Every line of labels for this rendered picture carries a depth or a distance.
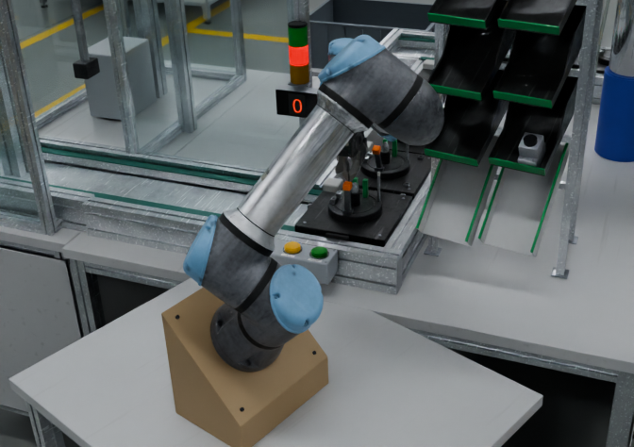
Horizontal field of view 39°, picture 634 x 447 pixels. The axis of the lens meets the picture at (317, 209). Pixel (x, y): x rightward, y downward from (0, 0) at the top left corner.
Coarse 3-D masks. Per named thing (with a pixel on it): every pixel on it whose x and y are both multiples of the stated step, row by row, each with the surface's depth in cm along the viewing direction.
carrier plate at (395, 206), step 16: (384, 192) 237; (320, 208) 231; (384, 208) 229; (400, 208) 229; (304, 224) 224; (320, 224) 223; (336, 224) 223; (352, 224) 223; (368, 224) 222; (384, 224) 222; (352, 240) 219; (368, 240) 217; (384, 240) 216
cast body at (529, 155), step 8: (528, 136) 194; (536, 136) 195; (520, 144) 194; (528, 144) 193; (536, 144) 193; (544, 144) 197; (520, 152) 195; (528, 152) 194; (536, 152) 193; (544, 152) 198; (520, 160) 196; (528, 160) 195; (536, 160) 194
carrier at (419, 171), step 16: (368, 144) 259; (384, 144) 246; (368, 160) 249; (384, 160) 247; (400, 160) 249; (416, 160) 253; (336, 176) 246; (368, 176) 246; (384, 176) 243; (400, 176) 244; (416, 176) 245; (400, 192) 238; (416, 192) 238
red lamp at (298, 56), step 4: (308, 44) 226; (292, 48) 224; (296, 48) 224; (300, 48) 224; (304, 48) 225; (308, 48) 226; (292, 52) 225; (296, 52) 225; (300, 52) 225; (304, 52) 225; (308, 52) 227; (292, 56) 226; (296, 56) 225; (300, 56) 225; (304, 56) 226; (308, 56) 227; (292, 60) 226; (296, 60) 226; (300, 60) 226; (304, 60) 226; (308, 60) 227; (292, 64) 227; (296, 64) 226; (300, 64) 226; (304, 64) 227
